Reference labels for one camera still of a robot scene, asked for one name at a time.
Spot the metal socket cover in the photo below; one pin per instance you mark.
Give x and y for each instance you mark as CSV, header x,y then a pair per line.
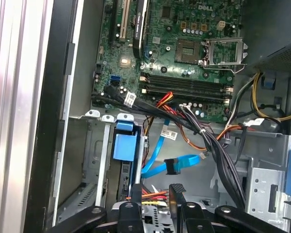
x,y
240,48

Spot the metal disk bay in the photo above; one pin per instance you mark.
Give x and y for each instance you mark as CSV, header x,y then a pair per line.
x,y
97,155

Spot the blue SATA port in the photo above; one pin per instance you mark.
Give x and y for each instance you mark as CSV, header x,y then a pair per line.
x,y
115,78

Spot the metal drive cage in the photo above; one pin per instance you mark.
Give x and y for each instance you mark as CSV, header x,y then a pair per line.
x,y
259,174

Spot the metal locking lever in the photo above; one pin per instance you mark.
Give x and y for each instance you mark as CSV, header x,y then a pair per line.
x,y
220,68

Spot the grey power supply with mesh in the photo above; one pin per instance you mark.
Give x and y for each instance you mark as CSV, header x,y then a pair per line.
x,y
269,24

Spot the black RAM slot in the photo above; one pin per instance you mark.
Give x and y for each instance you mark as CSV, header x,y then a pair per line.
x,y
184,84
184,90
196,96
184,79

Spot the black graphics card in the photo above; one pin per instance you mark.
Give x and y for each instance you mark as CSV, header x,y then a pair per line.
x,y
138,36

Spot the black expansion slot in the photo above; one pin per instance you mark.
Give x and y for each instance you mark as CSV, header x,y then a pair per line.
x,y
112,24

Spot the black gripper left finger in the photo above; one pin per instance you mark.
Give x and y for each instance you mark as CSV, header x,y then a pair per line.
x,y
131,218

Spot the green motherboard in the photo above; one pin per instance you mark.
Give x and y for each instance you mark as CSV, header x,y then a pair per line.
x,y
106,65

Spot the hard disk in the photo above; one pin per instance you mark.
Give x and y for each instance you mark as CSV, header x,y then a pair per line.
x,y
124,145

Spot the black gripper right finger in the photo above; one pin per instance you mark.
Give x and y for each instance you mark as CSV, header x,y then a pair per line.
x,y
196,218

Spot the grey metal PC case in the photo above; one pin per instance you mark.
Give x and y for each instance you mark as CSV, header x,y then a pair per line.
x,y
51,97

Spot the CPU socket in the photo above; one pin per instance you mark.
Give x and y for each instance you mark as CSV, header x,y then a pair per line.
x,y
188,51

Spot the white expansion slot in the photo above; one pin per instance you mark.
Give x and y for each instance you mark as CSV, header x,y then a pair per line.
x,y
124,21

